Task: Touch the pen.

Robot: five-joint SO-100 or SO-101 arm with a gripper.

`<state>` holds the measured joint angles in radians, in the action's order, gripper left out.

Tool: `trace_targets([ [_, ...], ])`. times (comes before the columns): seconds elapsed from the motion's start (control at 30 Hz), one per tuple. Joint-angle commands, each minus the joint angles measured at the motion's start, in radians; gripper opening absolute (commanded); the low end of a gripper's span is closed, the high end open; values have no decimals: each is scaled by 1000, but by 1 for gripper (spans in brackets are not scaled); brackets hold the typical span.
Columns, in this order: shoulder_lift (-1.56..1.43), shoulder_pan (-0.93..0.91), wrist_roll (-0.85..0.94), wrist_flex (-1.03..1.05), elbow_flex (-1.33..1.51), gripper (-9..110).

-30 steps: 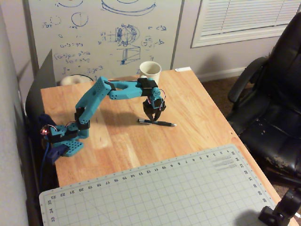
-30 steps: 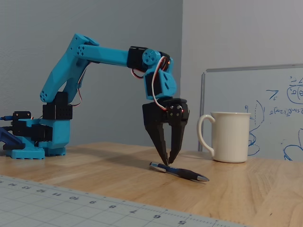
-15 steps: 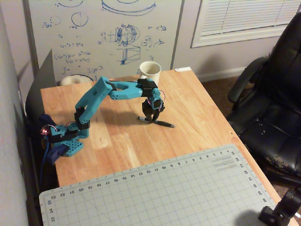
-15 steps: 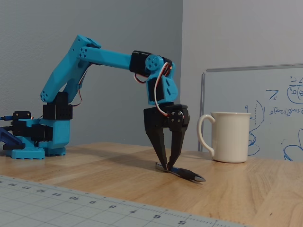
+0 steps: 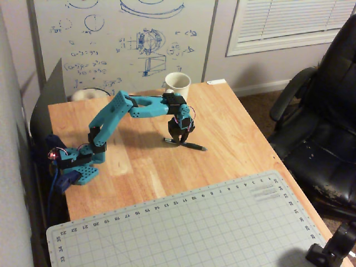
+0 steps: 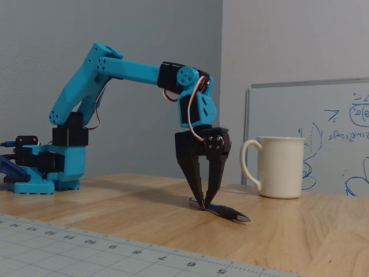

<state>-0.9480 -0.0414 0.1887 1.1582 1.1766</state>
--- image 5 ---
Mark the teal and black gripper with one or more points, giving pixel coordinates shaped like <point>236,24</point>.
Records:
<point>176,131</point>

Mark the white window blinds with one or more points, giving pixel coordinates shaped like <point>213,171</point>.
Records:
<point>292,22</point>

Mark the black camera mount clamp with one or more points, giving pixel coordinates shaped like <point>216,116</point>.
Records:
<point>331,247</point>

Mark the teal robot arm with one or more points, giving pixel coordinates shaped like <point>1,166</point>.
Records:
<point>108,122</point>

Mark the controller board with red light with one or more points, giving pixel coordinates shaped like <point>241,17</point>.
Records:
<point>53,155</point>

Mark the dark grey flat panel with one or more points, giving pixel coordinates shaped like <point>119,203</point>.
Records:
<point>54,91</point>

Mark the grey gridded cutting mat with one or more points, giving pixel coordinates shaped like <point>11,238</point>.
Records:
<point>180,231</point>

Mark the white ceramic mug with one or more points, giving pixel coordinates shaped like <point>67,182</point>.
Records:
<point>179,83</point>

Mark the white round spool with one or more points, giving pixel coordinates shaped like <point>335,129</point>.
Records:
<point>87,94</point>

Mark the black leather office chair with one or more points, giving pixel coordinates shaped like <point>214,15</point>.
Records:
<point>325,133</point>

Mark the dark blue table clamp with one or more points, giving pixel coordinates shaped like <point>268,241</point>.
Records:
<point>54,143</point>
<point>65,180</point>

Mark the dark blue pen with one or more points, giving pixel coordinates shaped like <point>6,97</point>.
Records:
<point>194,146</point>

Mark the whiteboard with blue drawings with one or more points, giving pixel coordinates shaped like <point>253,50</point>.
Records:
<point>125,41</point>

